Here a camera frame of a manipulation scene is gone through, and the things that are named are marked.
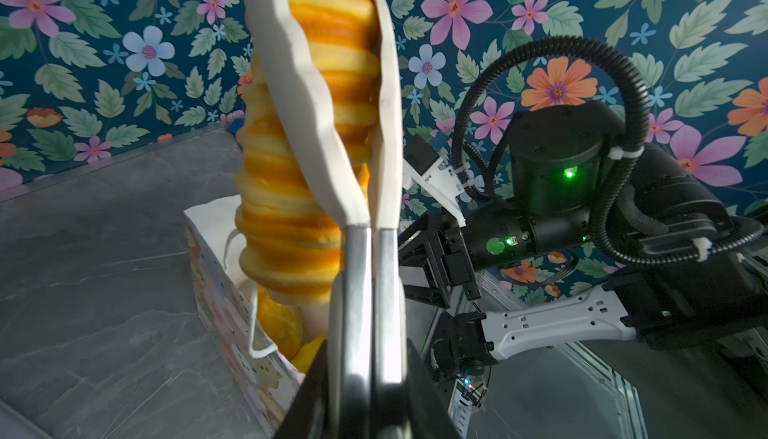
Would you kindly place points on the scalloped yellow bread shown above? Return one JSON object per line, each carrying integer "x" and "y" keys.
{"x": 305, "y": 356}

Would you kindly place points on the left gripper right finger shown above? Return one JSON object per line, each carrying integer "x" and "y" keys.
{"x": 388, "y": 416}

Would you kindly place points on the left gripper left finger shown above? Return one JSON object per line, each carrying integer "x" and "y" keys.
{"x": 287, "y": 40}

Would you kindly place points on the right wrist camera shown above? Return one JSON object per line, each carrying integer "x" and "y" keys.
{"x": 424, "y": 167}

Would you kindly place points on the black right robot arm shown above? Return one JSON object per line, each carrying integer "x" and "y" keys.
{"x": 560, "y": 177}

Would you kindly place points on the oval orange bread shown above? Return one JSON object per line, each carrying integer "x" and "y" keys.
{"x": 283, "y": 325}

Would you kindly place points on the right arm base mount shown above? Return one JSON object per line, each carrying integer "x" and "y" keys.
{"x": 467, "y": 395}

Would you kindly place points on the blue cap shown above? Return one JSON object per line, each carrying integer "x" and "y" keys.
{"x": 235, "y": 126}

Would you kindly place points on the white cartoon paper bag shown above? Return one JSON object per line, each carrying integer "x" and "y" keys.
{"x": 227, "y": 303}

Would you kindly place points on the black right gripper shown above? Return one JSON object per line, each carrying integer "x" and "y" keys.
{"x": 435, "y": 244}

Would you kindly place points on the ribbed spiral bread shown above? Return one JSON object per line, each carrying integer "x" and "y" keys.
{"x": 293, "y": 248}

